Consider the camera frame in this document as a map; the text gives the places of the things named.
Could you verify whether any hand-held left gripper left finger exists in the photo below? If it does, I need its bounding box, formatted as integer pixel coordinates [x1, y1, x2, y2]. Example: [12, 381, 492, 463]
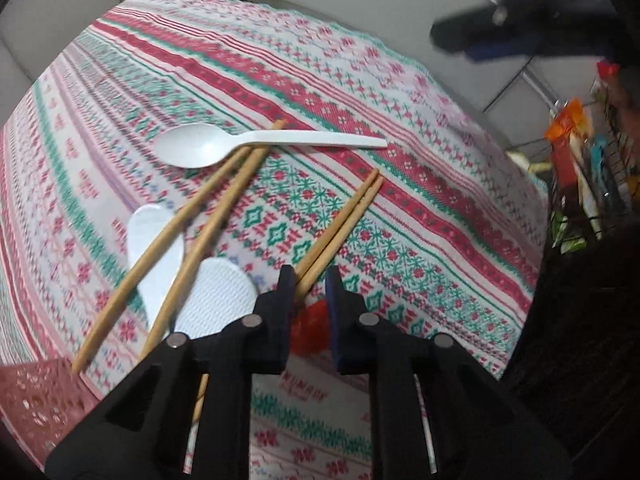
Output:
[45, 264, 298, 480]

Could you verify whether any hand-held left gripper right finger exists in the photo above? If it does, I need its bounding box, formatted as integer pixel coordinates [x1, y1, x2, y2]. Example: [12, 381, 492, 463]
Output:
[325, 265, 576, 480]

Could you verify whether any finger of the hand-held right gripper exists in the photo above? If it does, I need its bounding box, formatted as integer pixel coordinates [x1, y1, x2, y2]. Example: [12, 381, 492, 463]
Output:
[430, 0, 546, 64]

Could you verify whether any white textured rice paddle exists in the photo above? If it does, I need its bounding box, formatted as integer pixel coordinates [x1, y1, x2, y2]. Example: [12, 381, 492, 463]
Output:
[172, 256, 258, 336]

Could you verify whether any white smooth plastic scoop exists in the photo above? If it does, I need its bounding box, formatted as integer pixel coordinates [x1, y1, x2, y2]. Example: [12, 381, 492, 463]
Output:
[126, 204, 186, 323]

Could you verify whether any pink perforated utensil basket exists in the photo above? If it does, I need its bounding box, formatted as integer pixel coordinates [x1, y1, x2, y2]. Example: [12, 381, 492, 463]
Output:
[0, 357, 101, 466]

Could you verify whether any red plastic object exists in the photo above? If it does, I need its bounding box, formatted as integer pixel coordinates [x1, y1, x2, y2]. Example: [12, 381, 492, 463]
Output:
[289, 302, 333, 357]

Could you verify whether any orange snack packet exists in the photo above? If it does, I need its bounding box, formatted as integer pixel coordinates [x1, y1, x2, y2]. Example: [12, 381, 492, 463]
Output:
[544, 99, 594, 142]

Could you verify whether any white plastic spoon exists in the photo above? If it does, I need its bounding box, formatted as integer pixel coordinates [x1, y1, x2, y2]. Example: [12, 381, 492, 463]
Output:
[152, 122, 388, 168]

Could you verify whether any green snack packet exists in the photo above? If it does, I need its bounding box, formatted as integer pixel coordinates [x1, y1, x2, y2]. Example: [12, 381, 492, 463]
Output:
[550, 207, 587, 255]

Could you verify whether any black wire rack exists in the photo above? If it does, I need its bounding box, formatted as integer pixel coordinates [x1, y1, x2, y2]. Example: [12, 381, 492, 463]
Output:
[542, 60, 640, 256]

